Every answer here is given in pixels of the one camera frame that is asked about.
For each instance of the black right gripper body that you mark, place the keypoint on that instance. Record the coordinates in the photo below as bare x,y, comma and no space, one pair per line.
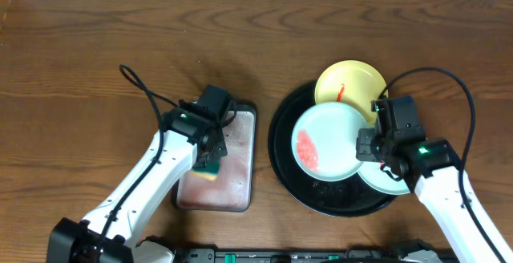
370,147

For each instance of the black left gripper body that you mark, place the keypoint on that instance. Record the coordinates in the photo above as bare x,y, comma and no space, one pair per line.
214,151

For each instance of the pale green plate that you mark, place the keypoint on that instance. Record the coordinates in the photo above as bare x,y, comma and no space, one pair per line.
371,174

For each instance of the green yellow sponge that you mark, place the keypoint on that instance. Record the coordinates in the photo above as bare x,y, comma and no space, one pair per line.
208,170

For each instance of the light blue plate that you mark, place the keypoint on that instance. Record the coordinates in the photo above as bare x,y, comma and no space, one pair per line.
324,141

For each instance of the yellow plate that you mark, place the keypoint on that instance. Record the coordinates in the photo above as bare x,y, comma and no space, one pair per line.
352,82

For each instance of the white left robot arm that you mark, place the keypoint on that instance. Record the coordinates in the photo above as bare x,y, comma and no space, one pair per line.
111,232

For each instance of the black round tray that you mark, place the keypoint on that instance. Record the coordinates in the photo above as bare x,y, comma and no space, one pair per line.
346,198

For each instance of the black rectangular soap tray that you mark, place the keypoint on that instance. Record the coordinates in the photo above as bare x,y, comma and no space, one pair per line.
230,190

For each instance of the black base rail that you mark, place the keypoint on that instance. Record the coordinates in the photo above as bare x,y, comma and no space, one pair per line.
254,256

